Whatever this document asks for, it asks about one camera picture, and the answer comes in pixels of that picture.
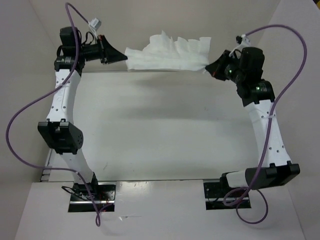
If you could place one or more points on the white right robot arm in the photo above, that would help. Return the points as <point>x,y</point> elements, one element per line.
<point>275,167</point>

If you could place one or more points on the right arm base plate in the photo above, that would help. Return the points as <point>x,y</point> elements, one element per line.
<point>214,194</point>

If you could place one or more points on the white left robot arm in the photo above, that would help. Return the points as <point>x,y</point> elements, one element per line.
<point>70,56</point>

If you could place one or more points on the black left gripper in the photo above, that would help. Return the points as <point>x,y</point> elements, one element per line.
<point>107,54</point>

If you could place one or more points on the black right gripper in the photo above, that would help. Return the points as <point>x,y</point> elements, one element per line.
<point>215,69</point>

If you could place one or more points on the white pleated skirt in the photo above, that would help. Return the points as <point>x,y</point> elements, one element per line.
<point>165,54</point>

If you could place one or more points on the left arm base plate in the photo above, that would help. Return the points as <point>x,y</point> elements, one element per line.
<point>104,199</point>

